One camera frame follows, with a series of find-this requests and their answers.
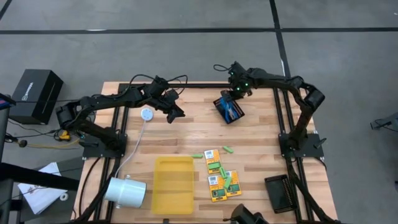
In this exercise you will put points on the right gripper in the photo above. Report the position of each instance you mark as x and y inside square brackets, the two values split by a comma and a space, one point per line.
[241, 77]

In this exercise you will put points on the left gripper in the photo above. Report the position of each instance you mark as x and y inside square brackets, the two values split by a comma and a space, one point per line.
[166, 99]

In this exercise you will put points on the green eraser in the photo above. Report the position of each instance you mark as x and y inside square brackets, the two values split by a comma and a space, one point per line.
[223, 172]
[228, 182]
[228, 149]
[196, 155]
[214, 165]

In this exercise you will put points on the yellow crayon box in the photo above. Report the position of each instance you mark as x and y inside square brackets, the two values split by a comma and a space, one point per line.
[209, 154]
[235, 188]
[216, 193]

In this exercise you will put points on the yellow translucent plastic bin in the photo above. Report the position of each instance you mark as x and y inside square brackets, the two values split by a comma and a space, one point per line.
[172, 186]

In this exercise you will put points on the black slotted plastic basket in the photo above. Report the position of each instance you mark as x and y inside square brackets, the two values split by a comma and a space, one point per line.
[278, 194]
[238, 112]

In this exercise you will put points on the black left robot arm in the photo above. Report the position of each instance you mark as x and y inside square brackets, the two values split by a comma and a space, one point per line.
[102, 101]

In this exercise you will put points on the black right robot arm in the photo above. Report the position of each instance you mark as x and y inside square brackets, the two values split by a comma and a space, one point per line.
[280, 81]

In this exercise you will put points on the white round puck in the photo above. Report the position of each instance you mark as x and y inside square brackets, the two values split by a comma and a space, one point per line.
[146, 114]

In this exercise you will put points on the white cylindrical canister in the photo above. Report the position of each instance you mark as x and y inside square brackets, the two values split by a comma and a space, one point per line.
[126, 193]

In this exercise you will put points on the black clamp lever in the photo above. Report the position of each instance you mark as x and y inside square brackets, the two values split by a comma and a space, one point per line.
[320, 143]

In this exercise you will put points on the yellow plug connector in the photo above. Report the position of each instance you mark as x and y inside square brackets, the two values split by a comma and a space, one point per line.
[64, 136]

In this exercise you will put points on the black bulky device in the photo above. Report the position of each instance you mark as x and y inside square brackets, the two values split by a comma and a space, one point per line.
[245, 216]

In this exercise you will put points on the white tape roll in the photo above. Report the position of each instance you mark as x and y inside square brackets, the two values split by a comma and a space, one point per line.
[61, 197]

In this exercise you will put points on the black cardboard box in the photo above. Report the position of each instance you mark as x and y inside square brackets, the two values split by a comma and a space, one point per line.
[35, 95]

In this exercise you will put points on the grey chair base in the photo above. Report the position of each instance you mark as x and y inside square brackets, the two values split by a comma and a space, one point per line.
[388, 123]

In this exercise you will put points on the black floor plug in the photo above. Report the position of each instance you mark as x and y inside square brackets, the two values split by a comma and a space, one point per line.
[22, 143]

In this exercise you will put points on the white paper sheets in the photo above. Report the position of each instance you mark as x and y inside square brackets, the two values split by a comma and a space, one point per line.
[40, 193]

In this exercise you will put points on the dark side table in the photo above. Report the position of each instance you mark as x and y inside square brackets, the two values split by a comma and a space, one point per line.
[31, 177]

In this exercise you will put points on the dark flat device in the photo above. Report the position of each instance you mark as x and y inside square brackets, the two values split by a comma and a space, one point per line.
[6, 101]

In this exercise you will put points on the black aluminium table frame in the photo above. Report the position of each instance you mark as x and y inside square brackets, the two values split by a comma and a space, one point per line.
[199, 85]

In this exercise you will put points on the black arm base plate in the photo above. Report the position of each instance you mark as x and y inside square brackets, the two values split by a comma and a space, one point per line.
[311, 152]
[93, 152]

